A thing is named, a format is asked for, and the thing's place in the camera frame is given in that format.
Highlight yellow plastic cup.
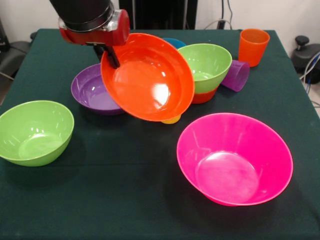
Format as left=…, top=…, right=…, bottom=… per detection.
left=161, top=113, right=182, bottom=125

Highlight thin black cable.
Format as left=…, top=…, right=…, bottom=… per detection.
left=226, top=0, right=235, bottom=20

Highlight small orange plastic bowl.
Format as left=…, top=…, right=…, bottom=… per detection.
left=191, top=86, right=218, bottom=105

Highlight blue and white cables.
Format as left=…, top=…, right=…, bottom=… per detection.
left=299, top=51, right=320, bottom=87

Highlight purple plastic cup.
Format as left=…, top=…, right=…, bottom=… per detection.
left=221, top=59, right=251, bottom=93

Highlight pink plastic bowl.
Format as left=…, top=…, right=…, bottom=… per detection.
left=176, top=112, right=294, bottom=207

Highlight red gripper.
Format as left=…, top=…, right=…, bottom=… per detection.
left=59, top=9, right=131, bottom=69

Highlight green plastic bowl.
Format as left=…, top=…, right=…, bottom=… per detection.
left=177, top=43, right=233, bottom=94
left=0, top=100, right=75, bottom=168

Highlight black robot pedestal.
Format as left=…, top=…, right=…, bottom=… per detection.
left=118, top=0, right=198, bottom=30

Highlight blue plastic bowl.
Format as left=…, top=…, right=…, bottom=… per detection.
left=161, top=37, right=187, bottom=50

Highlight purple plastic bowl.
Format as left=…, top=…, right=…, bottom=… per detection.
left=70, top=63, right=126, bottom=116

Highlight black chair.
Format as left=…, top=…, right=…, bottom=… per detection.
left=0, top=18, right=32, bottom=81

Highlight large orange plastic bowl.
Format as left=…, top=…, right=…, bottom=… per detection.
left=100, top=32, right=195, bottom=123

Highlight orange plastic cup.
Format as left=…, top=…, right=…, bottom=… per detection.
left=237, top=28, right=271, bottom=68

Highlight dark green tablecloth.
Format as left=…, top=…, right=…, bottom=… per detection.
left=0, top=28, right=320, bottom=240

